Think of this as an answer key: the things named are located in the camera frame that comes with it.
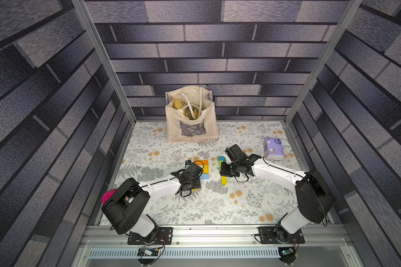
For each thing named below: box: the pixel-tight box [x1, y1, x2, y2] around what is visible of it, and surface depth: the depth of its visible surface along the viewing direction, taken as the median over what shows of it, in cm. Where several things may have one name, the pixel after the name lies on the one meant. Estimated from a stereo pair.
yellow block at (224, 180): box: [221, 175, 228, 186], surface depth 92 cm
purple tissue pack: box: [263, 137, 285, 160], surface depth 100 cm
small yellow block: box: [203, 164, 209, 175], surface depth 98 cm
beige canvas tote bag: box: [165, 85, 220, 143], surface depth 99 cm
